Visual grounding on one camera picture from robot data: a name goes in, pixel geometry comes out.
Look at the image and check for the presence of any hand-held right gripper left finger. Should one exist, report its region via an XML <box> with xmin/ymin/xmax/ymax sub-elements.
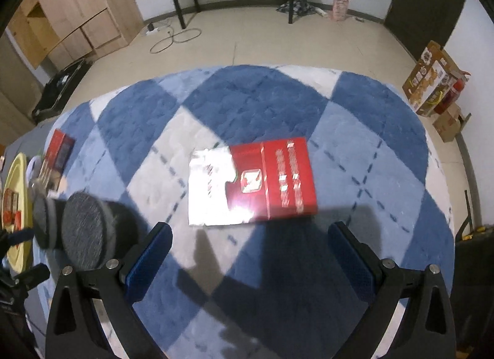
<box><xmin>45</xmin><ymin>222</ymin><xmax>173</xmax><ymax>359</ymax></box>

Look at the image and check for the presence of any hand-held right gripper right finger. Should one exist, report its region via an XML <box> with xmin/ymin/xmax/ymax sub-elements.
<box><xmin>327</xmin><ymin>222</ymin><xmax>457</xmax><ymax>359</ymax></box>

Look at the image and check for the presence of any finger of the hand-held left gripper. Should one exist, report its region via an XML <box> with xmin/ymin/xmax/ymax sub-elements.
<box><xmin>0</xmin><ymin>264</ymin><xmax>51</xmax><ymax>298</ymax></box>
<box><xmin>0</xmin><ymin>227</ymin><xmax>35</xmax><ymax>247</ymax></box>

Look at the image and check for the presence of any small dark foam cylinder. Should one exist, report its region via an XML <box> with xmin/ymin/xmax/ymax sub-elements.
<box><xmin>33</xmin><ymin>189</ymin><xmax>68</xmax><ymax>249</ymax></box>

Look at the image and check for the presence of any yellow plastic basin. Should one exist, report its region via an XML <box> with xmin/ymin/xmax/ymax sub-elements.
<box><xmin>0</xmin><ymin>152</ymin><xmax>37</xmax><ymax>272</ymax></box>

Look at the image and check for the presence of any large dark foam cylinder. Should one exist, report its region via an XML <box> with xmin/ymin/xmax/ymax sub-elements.
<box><xmin>62</xmin><ymin>191</ymin><xmax>149</xmax><ymax>271</ymax></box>

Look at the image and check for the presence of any small red pack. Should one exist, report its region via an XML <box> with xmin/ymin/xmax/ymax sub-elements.
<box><xmin>44</xmin><ymin>129</ymin><xmax>76</xmax><ymax>174</ymax></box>

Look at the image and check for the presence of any red and silver carton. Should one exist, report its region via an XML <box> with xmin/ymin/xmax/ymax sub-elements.
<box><xmin>188</xmin><ymin>137</ymin><xmax>318</xmax><ymax>227</ymax></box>

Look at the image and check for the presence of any red box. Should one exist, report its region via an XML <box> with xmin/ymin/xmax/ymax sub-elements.
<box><xmin>2</xmin><ymin>188</ymin><xmax>22</xmax><ymax>230</ymax></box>

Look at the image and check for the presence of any grey bed sheet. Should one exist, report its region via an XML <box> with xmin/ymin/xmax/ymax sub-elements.
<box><xmin>0</xmin><ymin>123</ymin><xmax>58</xmax><ymax>197</ymax></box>

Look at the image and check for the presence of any dark case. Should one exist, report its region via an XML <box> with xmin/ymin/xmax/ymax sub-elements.
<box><xmin>450</xmin><ymin>224</ymin><xmax>494</xmax><ymax>359</ymax></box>

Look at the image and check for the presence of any black case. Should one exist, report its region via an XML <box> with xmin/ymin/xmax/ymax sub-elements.
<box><xmin>31</xmin><ymin>58</ymin><xmax>93</xmax><ymax>122</ymax></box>

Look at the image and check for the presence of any plain cardboard box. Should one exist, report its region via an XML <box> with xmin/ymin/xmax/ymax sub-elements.
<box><xmin>432</xmin><ymin>106</ymin><xmax>471</xmax><ymax>142</ymax></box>

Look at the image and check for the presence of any blue checkered plush blanket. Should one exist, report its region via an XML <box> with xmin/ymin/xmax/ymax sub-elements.
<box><xmin>33</xmin><ymin>65</ymin><xmax>456</xmax><ymax>359</ymax></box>

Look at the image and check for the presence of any red bottle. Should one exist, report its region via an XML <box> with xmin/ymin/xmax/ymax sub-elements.
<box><xmin>436</xmin><ymin>77</ymin><xmax>469</xmax><ymax>114</ymax></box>

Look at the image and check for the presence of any printed cardboard box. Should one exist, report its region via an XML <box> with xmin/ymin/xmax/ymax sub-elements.
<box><xmin>402</xmin><ymin>40</ymin><xmax>464</xmax><ymax>117</ymax></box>

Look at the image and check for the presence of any light wooden cabinet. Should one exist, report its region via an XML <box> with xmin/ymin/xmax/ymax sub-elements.
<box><xmin>8</xmin><ymin>0</ymin><xmax>145</xmax><ymax>70</ymax></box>

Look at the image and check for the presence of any pink bag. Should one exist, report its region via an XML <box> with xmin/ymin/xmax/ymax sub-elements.
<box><xmin>331</xmin><ymin>0</ymin><xmax>352</xmax><ymax>22</ymax></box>

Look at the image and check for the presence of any dark clothes pile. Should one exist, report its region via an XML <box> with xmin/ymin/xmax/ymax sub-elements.
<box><xmin>277</xmin><ymin>0</ymin><xmax>323</xmax><ymax>16</ymax></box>

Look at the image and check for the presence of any dark door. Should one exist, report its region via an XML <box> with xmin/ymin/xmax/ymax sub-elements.
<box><xmin>384</xmin><ymin>0</ymin><xmax>469</xmax><ymax>60</ymax></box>

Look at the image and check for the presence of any floor cable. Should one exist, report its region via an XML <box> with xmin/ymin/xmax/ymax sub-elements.
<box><xmin>150</xmin><ymin>27</ymin><xmax>202</xmax><ymax>54</ymax></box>

